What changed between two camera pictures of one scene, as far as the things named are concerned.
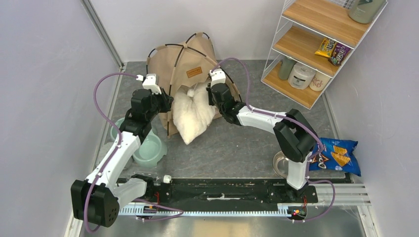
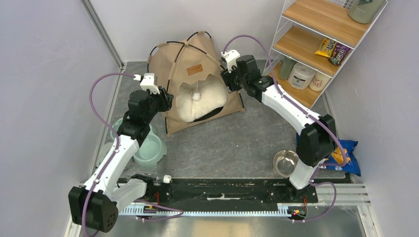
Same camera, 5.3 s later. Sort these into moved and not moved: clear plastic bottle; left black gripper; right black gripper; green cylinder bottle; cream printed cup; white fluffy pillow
Moved: right black gripper; white fluffy pillow
Not moved: clear plastic bottle; cream printed cup; left black gripper; green cylinder bottle
